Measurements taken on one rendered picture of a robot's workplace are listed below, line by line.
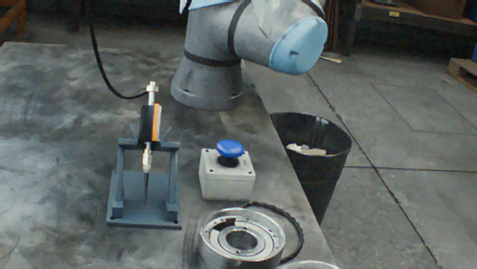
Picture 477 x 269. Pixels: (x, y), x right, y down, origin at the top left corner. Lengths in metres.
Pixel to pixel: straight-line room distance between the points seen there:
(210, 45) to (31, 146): 0.38
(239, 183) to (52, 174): 0.28
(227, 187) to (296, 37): 0.30
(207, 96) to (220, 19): 0.15
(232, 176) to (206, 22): 0.35
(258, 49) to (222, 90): 0.13
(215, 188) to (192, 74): 0.34
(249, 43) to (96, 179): 0.37
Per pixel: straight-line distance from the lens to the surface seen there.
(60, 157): 0.84
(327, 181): 1.85
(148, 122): 0.69
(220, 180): 0.75
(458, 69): 4.66
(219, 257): 0.62
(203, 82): 1.02
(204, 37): 1.00
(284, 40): 0.92
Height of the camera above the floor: 1.23
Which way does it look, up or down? 27 degrees down
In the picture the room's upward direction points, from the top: 9 degrees clockwise
